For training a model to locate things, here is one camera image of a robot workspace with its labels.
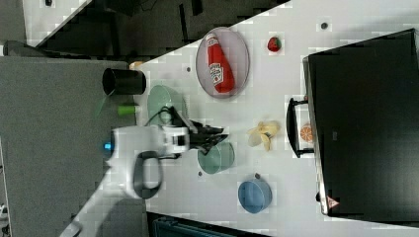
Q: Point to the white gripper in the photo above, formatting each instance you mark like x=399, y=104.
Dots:
x=204, y=137

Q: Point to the yellow peeled toy banana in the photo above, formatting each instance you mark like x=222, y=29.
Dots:
x=263, y=133

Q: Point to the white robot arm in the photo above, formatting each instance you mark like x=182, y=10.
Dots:
x=125, y=178

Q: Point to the black toaster oven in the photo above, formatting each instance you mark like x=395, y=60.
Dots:
x=363, y=109

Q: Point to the green cup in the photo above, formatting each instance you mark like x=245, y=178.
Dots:
x=218, y=159

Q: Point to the light green plate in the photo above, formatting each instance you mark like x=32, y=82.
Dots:
x=160, y=99

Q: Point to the red toy ketchup bottle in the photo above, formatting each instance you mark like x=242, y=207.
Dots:
x=219, y=68

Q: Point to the grey round plate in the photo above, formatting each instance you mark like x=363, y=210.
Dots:
x=236, y=52

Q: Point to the blue bowl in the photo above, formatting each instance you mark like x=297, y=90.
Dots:
x=254, y=195

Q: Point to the green marker object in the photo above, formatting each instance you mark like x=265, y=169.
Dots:
x=128, y=110

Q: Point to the dark blue crate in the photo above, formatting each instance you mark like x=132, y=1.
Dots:
x=171, y=227

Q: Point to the orange toy slice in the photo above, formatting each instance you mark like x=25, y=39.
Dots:
x=306, y=133

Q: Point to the black cylinder cup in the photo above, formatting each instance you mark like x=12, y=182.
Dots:
x=123, y=82

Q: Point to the red toy strawberry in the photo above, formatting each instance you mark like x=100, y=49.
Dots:
x=274, y=44

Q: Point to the black oven door handle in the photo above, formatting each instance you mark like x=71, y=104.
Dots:
x=292, y=131

